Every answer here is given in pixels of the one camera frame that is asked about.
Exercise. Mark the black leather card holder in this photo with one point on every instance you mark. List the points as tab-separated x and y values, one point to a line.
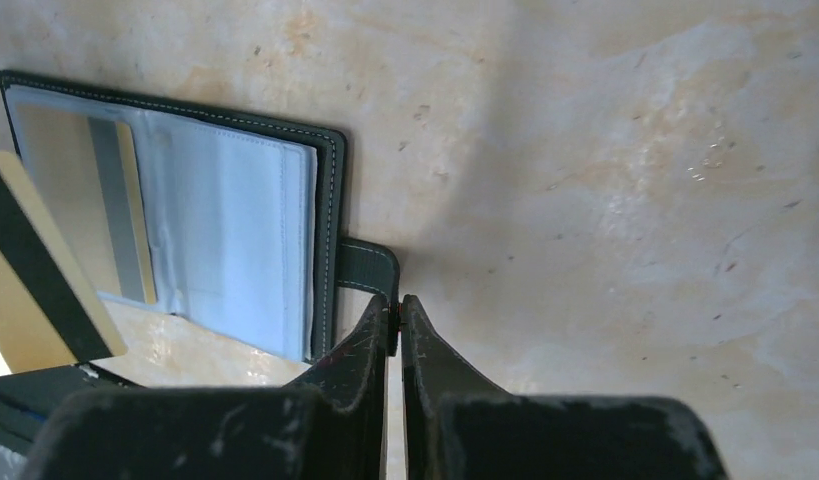
243	214

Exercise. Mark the gold credit card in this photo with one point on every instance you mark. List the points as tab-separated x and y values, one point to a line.
50	314
85	167

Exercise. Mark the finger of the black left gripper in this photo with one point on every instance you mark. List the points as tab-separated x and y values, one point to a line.
18	411

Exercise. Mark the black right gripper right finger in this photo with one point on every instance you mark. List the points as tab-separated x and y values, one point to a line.
459	424

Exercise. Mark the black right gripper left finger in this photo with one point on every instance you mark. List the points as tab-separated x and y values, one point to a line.
327	423

